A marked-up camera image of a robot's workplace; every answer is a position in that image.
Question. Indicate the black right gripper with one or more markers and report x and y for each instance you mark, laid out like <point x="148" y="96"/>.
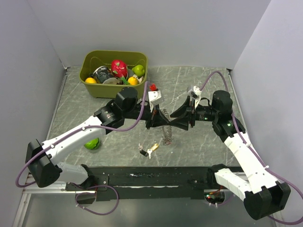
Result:
<point x="184" y="109"/>

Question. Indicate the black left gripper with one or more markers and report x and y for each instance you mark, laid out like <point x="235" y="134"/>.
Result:
<point x="155" y="118"/>

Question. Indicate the silver key yellow tag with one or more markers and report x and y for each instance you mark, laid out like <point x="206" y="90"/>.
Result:
<point x="152" y="149"/>

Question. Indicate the black key tag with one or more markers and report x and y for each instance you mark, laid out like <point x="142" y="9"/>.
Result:
<point x="142" y="151"/>

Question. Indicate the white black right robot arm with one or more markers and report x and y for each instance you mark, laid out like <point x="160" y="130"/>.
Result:
<point x="261" y="193"/>

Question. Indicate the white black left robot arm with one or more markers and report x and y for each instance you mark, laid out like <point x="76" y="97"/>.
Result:
<point x="45" y="160"/>

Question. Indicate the right orange toy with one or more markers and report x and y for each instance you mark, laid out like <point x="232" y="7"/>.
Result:
<point x="133" y="81"/>

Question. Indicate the orange toy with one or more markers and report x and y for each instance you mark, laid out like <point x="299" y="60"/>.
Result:
<point x="133" y="81"/>
<point x="90" y="80"/>

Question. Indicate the green apple toy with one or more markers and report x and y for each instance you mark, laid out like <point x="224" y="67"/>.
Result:
<point x="139" y="70"/>

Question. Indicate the red dragon fruit toy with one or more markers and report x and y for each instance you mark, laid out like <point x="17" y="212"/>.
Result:
<point x="119" y="69"/>

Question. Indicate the green watermelon toy ball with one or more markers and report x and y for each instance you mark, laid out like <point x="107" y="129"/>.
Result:
<point x="93" y="144"/>

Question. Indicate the black paper cup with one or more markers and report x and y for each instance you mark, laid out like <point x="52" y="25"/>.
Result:
<point x="102" y="75"/>

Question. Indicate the left orange toy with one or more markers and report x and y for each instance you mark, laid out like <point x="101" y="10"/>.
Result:
<point x="90" y="80"/>

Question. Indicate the olive green plastic bin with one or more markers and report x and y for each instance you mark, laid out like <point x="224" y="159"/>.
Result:
<point x="98" y="58"/>

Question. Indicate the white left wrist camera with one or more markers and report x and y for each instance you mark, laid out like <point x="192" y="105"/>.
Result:
<point x="155" y="98"/>

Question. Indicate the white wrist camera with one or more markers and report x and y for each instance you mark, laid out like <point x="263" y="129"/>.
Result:
<point x="195" y="93"/>
<point x="155" y="98"/>

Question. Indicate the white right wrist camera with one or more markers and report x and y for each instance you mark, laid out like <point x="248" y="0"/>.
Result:
<point x="195" y="93"/>

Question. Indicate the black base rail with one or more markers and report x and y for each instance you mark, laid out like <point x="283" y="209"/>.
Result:
<point x="152" y="182"/>

